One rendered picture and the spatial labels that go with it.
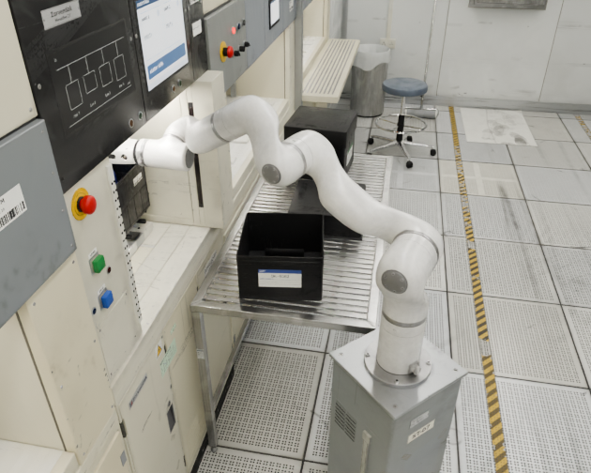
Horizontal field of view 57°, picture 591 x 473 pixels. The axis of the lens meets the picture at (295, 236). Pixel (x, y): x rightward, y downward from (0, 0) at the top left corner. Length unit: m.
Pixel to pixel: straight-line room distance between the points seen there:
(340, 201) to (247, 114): 0.32
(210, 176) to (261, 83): 1.47
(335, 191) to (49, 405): 0.79
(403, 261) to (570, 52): 4.90
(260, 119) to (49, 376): 0.75
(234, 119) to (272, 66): 1.82
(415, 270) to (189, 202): 0.95
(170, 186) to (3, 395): 0.93
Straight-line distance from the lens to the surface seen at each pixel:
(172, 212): 2.02
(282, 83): 3.25
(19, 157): 1.02
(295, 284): 1.76
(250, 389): 2.56
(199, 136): 1.52
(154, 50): 1.50
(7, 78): 1.02
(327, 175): 1.38
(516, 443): 2.53
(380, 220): 1.36
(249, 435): 2.40
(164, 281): 1.75
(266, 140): 1.35
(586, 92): 6.20
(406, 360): 1.54
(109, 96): 1.29
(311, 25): 4.69
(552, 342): 3.04
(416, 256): 1.30
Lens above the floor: 1.90
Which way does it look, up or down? 33 degrees down
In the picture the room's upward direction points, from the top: straight up
